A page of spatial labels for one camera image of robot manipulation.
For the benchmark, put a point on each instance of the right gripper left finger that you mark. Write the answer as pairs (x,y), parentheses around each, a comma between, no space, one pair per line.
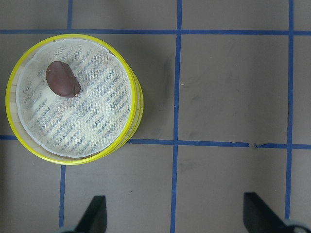
(94,219)

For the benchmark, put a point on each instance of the yellow bamboo steamer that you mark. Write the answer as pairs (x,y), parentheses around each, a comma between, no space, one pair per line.
(135,117)
(70,131)

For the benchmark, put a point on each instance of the brown chocolate bun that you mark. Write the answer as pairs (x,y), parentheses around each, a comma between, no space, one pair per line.
(61,80)

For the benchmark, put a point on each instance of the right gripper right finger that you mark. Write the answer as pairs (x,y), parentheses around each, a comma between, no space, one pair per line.
(258,217)

